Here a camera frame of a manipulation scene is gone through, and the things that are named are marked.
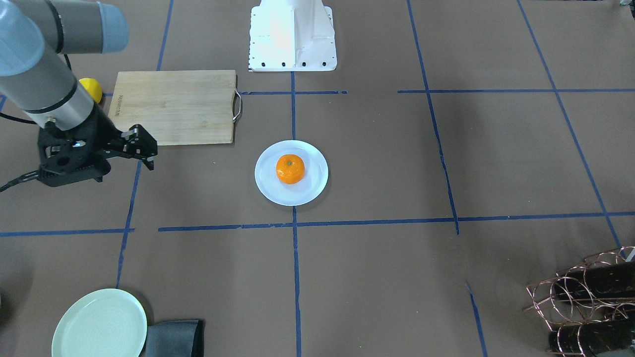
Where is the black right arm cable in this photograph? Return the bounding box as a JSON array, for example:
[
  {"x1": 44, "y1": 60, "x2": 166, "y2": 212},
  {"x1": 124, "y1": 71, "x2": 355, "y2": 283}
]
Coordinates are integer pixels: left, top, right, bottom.
[{"x1": 0, "y1": 171, "x2": 40, "y2": 194}]

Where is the copper wire wine rack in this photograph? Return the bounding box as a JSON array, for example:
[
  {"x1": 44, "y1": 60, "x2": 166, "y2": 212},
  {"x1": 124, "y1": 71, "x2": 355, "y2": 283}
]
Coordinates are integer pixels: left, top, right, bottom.
[{"x1": 526, "y1": 246, "x2": 635, "y2": 357}]

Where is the orange mandarin fruit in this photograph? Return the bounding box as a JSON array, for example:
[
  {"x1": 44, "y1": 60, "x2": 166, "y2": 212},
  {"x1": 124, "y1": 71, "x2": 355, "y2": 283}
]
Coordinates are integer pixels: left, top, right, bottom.
[{"x1": 276, "y1": 154, "x2": 306, "y2": 185}]

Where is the folded grey cloth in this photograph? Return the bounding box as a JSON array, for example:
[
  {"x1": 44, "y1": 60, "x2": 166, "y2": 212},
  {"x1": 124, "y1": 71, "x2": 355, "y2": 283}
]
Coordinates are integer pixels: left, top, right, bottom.
[{"x1": 144, "y1": 319, "x2": 205, "y2": 357}]

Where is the dark wine bottle lower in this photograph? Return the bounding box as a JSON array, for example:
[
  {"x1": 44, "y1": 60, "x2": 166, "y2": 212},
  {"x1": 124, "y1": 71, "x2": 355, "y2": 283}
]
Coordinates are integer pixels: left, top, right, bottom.
[{"x1": 548, "y1": 319, "x2": 635, "y2": 357}]

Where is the dark wine bottle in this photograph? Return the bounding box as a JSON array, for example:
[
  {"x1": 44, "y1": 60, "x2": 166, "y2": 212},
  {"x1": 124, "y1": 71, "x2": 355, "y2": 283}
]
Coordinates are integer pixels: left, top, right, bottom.
[
  {"x1": 548, "y1": 319, "x2": 635, "y2": 357},
  {"x1": 553, "y1": 261, "x2": 635, "y2": 303}
]

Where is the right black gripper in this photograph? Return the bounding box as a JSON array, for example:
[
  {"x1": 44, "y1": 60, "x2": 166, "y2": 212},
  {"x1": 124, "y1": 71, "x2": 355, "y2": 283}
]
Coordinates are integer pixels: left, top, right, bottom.
[{"x1": 37, "y1": 104, "x2": 158, "y2": 187}]

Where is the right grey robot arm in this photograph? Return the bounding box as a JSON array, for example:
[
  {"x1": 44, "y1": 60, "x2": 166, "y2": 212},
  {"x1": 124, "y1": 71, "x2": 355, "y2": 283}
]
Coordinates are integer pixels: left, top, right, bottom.
[{"x1": 0, "y1": 0, "x2": 157, "y2": 191}]

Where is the light blue plate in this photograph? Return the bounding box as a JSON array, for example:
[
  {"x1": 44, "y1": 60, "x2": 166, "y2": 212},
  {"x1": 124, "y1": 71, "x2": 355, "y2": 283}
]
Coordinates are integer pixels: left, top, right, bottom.
[{"x1": 254, "y1": 140, "x2": 329, "y2": 206}]

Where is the upper yellow lemon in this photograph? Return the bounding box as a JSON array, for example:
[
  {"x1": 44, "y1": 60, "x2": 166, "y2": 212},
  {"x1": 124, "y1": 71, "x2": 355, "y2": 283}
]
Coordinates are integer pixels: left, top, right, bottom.
[{"x1": 78, "y1": 77, "x2": 104, "y2": 104}]

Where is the bamboo cutting board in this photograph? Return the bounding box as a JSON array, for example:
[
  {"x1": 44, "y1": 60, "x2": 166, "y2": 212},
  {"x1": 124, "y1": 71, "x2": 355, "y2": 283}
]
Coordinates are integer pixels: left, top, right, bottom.
[{"x1": 108, "y1": 70, "x2": 242, "y2": 145}]

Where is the dark wine bottle upper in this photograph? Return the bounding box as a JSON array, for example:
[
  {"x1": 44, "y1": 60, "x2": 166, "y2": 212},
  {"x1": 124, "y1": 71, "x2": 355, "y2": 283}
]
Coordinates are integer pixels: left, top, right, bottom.
[{"x1": 553, "y1": 261, "x2": 635, "y2": 303}]

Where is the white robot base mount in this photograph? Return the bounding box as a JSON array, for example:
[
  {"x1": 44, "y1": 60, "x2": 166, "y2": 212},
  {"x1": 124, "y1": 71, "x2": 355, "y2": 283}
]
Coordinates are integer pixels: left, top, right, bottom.
[{"x1": 248, "y1": 0, "x2": 338, "y2": 72}]

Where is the light green plate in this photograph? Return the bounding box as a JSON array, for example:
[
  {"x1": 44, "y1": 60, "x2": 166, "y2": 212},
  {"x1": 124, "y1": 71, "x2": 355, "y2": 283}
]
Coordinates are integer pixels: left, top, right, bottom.
[{"x1": 51, "y1": 289, "x2": 148, "y2": 357}]

